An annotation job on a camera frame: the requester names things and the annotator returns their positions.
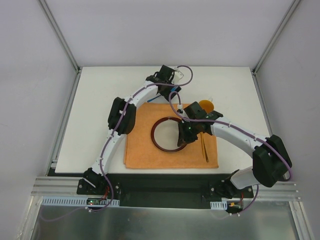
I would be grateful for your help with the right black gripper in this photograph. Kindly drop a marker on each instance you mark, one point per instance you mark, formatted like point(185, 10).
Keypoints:
point(186, 135)

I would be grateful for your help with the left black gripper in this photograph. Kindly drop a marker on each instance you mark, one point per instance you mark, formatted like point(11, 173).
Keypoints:
point(169, 90)

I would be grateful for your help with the blue metal fork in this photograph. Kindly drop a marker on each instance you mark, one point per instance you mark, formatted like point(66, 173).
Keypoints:
point(157, 96)

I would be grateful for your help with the red rimmed plate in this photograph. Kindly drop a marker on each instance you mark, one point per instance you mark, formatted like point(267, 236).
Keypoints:
point(165, 134)

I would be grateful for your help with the gold spoon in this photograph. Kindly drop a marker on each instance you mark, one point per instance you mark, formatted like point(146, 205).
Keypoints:
point(201, 134)
point(206, 152)

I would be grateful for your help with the white floral mug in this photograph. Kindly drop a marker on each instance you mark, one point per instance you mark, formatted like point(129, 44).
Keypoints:
point(207, 105)

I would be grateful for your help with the orange cloth placemat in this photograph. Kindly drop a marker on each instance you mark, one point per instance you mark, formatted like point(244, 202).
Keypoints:
point(141, 153)

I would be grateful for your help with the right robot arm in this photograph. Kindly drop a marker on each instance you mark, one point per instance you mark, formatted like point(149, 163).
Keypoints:
point(270, 159)

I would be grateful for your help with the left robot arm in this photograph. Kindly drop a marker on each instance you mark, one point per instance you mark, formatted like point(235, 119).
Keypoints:
point(121, 121)

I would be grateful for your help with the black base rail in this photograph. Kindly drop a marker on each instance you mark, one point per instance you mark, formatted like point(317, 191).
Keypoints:
point(182, 191)

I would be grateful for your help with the right white cable duct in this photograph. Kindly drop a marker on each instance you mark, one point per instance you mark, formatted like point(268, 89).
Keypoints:
point(219, 205)

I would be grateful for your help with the white cable duct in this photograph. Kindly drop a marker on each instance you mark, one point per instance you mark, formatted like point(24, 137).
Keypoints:
point(78, 202)
point(219, 205)

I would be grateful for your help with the right aluminium frame post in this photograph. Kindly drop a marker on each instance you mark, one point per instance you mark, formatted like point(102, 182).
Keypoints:
point(294, 5)

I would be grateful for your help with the aluminium frame post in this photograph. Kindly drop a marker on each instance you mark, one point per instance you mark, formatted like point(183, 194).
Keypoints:
point(294, 5)
point(58, 33)

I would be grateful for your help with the left aluminium frame post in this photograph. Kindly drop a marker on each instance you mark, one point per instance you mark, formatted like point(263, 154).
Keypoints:
point(58, 33)

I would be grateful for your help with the aluminium front rail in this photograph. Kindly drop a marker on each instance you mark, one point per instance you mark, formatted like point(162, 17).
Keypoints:
point(67, 186)

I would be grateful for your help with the left white cable duct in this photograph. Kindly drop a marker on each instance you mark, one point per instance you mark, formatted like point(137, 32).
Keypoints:
point(78, 202)

